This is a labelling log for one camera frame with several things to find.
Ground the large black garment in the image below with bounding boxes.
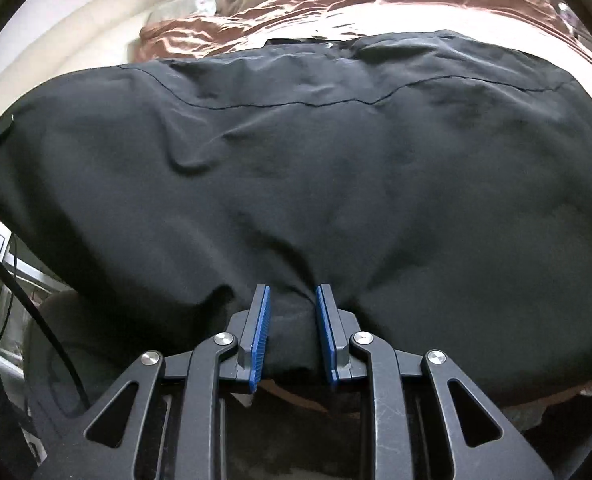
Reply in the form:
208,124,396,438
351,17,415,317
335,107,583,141
0,32,592,405

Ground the cream padded headboard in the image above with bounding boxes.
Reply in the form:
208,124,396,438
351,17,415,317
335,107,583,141
0,0,163,116

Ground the pale green pillow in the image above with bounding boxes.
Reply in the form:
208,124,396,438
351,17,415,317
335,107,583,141
147,0,217,24

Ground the rust brown bed sheet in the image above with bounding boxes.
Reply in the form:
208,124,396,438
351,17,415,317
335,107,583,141
133,0,592,98

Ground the black cable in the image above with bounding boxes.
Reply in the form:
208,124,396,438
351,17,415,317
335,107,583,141
0,236,92,411

